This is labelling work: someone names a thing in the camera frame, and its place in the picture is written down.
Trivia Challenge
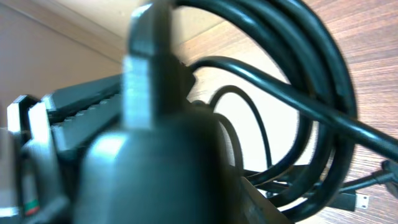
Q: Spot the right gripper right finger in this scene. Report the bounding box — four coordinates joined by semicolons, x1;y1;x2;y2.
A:
240;177;294;224

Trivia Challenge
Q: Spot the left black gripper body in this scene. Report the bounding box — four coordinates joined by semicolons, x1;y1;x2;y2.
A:
6;75;121;223

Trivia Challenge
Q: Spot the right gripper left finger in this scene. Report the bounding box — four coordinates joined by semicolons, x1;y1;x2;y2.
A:
74;1;236;223

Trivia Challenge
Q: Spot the thick black USB cable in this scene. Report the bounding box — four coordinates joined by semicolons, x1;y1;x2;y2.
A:
174;0;398;222

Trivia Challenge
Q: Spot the thin black USB cable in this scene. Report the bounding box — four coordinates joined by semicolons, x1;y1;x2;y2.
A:
194;85;398;212

